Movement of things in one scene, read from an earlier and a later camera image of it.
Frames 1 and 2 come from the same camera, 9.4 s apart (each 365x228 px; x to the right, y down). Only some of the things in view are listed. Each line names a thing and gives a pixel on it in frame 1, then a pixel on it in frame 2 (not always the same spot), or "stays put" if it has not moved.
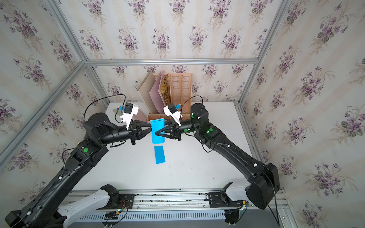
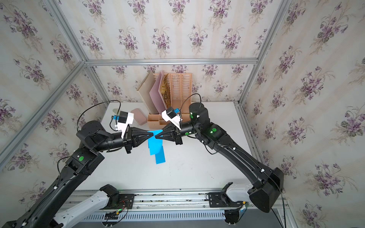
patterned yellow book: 165,89 stays put
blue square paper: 157,125 → 155,145
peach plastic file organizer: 180,85 stays put
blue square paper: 159,155 stays put
